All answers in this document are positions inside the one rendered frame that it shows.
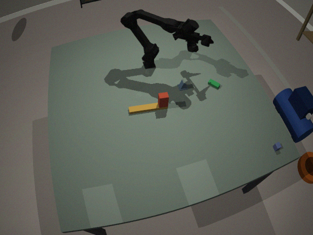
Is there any green rectangular block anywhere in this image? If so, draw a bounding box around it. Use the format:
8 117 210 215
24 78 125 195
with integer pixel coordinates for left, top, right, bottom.
208 79 220 89

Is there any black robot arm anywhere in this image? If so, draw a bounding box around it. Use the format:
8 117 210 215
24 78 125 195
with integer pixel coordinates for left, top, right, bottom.
120 9 199 69

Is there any blue triangular wedge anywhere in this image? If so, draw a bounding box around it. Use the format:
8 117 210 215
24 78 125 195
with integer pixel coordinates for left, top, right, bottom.
177 80 188 91

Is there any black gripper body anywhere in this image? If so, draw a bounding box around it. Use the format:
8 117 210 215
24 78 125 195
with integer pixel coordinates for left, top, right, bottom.
187 32 211 47

